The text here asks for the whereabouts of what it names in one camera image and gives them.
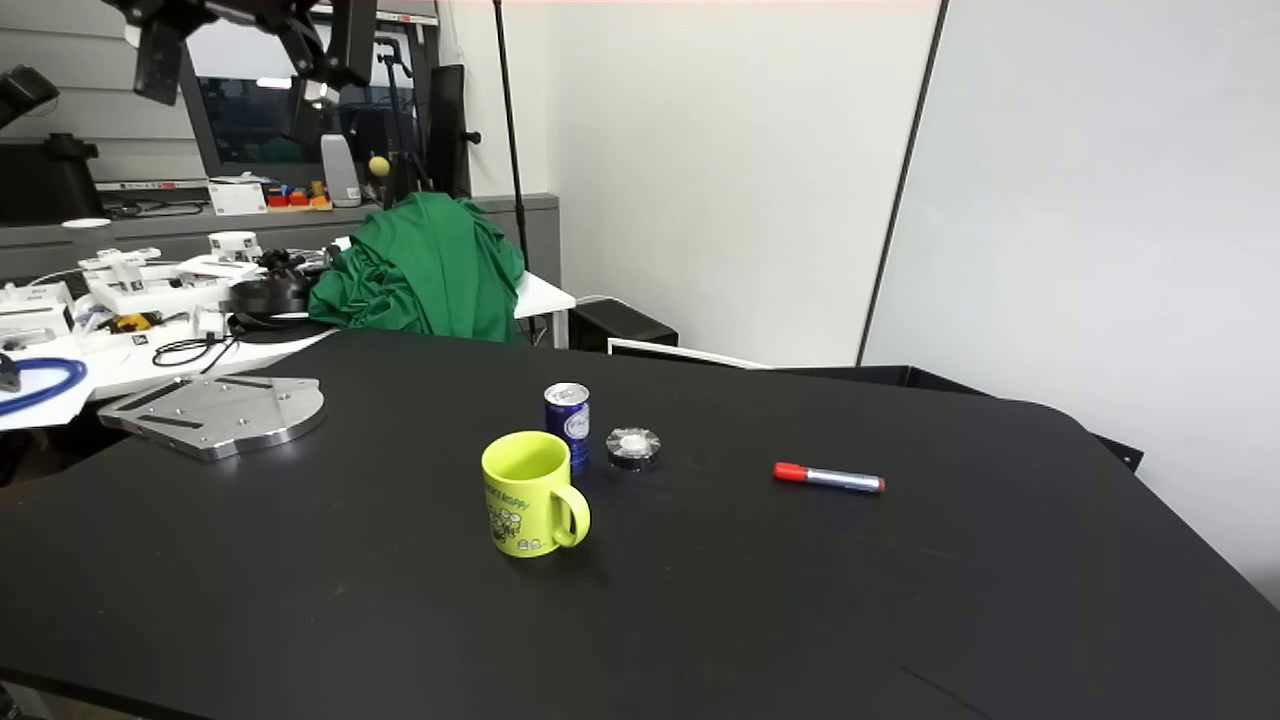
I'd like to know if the white side table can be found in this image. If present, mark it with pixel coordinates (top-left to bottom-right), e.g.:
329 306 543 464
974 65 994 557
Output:
0 233 581 434

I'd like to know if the blue cable loop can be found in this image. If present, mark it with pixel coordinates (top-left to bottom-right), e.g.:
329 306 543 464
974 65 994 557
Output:
0 354 92 420

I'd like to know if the black diagonal pole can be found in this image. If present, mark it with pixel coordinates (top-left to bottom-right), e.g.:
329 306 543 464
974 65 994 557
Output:
858 0 951 366

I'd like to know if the red capped grey marker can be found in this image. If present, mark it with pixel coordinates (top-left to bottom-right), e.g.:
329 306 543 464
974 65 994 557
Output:
771 460 889 494

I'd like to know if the small blue can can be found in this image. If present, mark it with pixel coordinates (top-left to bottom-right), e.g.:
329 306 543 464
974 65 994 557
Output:
543 380 594 471

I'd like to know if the green cloth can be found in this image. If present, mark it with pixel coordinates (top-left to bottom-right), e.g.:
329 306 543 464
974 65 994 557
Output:
310 193 526 343

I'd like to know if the grey metal plate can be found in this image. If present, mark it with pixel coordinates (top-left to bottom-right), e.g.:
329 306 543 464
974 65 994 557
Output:
101 377 325 460

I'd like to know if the black monitor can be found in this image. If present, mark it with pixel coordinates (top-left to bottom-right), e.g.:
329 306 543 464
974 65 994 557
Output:
145 0 435 205

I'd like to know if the yellow green mug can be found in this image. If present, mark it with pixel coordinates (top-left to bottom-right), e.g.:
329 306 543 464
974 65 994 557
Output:
479 432 594 558

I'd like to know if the small shiny round object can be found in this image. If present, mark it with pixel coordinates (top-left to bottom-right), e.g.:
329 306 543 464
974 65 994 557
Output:
606 428 659 467

